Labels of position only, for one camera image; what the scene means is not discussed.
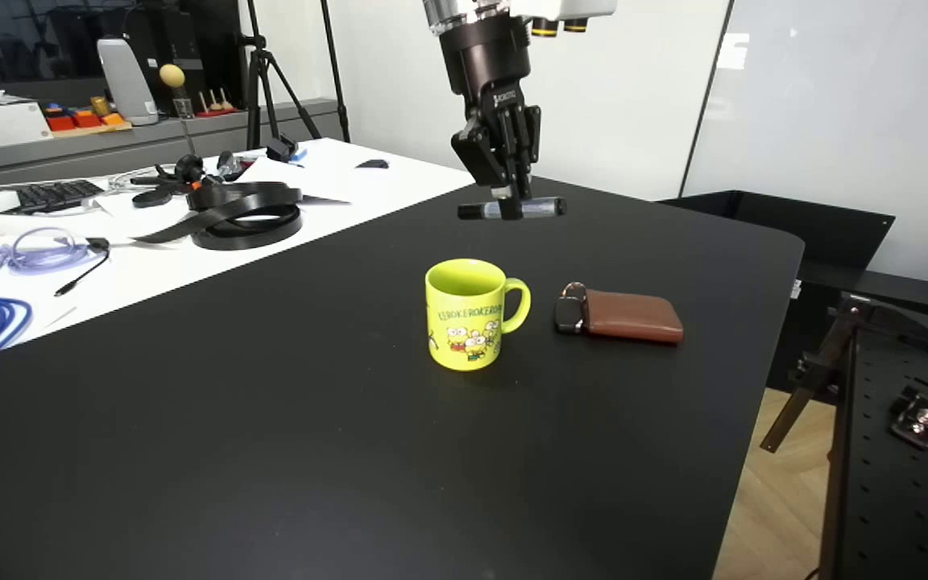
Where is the mini tripod with yellow ball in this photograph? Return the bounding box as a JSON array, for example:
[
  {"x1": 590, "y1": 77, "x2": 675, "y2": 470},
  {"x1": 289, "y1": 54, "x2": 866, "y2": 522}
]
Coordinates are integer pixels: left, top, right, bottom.
[{"x1": 126, "y1": 61, "x2": 210, "y2": 210}]

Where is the black car key fob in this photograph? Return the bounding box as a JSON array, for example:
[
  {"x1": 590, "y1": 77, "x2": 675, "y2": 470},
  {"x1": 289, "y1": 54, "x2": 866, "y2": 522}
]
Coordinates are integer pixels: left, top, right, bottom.
[{"x1": 549, "y1": 277, "x2": 593, "y2": 338}]

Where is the orange small parts tray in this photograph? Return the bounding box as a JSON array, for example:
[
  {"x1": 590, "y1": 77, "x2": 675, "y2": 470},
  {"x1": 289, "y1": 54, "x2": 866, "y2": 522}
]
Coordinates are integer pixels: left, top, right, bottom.
[{"x1": 42, "y1": 99, "x2": 135, "y2": 137}]

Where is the tall black tripod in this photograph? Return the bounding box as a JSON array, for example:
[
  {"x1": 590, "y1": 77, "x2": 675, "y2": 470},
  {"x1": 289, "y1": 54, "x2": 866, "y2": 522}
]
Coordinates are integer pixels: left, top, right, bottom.
[{"x1": 236, "y1": 0, "x2": 324, "y2": 154}]

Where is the grey upright stand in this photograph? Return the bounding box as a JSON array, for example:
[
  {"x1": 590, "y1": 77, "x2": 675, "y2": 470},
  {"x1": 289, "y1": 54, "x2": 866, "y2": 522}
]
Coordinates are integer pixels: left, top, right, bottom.
[{"x1": 94, "y1": 35, "x2": 161, "y2": 129}]

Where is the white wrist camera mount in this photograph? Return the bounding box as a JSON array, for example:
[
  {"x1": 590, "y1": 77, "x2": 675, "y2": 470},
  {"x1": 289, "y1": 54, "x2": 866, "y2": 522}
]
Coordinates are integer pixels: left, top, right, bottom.
[{"x1": 524, "y1": 0, "x2": 619, "y2": 42}]

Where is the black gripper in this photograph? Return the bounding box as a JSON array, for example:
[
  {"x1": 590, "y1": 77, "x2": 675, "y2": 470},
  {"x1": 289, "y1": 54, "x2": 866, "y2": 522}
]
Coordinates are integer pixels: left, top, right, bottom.
[{"x1": 437, "y1": 14, "x2": 545, "y2": 205}]

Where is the white box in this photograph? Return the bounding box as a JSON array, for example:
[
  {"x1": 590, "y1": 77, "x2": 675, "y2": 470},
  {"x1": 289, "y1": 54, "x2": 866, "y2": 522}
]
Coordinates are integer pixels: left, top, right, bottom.
[{"x1": 0, "y1": 94, "x2": 54, "y2": 151}]

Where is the yellow-green cartoon mug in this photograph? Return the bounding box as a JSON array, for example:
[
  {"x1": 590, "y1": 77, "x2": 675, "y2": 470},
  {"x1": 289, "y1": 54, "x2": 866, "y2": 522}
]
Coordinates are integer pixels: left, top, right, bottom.
[{"x1": 421, "y1": 256, "x2": 534, "y2": 378}]

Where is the black light stand pole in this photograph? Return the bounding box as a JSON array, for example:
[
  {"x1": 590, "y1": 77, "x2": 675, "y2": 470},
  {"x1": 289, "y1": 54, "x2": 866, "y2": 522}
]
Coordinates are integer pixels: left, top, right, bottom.
[{"x1": 315, "y1": 0, "x2": 353, "y2": 145}]

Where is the black and white marker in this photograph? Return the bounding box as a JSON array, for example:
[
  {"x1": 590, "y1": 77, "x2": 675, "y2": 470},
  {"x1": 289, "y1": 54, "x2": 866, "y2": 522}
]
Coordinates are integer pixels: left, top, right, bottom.
[{"x1": 453, "y1": 194, "x2": 568, "y2": 224}]

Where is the brown leather key pouch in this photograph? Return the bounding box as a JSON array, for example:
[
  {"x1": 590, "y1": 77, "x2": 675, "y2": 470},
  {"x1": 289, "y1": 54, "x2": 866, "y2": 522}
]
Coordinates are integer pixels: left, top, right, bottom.
[{"x1": 578, "y1": 288, "x2": 690, "y2": 348}]

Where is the black coiled cable bundle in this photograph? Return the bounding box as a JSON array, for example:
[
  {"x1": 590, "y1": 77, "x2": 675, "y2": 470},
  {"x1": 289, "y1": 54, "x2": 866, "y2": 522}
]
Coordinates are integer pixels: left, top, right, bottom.
[{"x1": 183, "y1": 177, "x2": 305, "y2": 256}]

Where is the translucent coiled cable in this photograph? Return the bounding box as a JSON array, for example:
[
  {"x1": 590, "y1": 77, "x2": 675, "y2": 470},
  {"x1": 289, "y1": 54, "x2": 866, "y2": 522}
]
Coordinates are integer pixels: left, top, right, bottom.
[{"x1": 0, "y1": 221, "x2": 97, "y2": 274}]

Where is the grey counter ledge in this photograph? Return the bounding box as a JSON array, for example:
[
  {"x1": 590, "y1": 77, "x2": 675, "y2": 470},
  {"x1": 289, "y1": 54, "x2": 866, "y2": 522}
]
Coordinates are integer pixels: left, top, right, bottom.
[{"x1": 0, "y1": 96, "x2": 349, "y2": 200}]

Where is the black keyboard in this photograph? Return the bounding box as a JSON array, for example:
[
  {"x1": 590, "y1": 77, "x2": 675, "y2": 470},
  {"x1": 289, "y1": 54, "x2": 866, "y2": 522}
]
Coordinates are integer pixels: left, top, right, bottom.
[{"x1": 0, "y1": 177, "x2": 106, "y2": 220}]

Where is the black perforated optical board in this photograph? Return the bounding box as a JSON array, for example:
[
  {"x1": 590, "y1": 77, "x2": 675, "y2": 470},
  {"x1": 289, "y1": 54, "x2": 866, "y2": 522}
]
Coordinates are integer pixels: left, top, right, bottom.
[{"x1": 815, "y1": 308, "x2": 928, "y2": 580}]

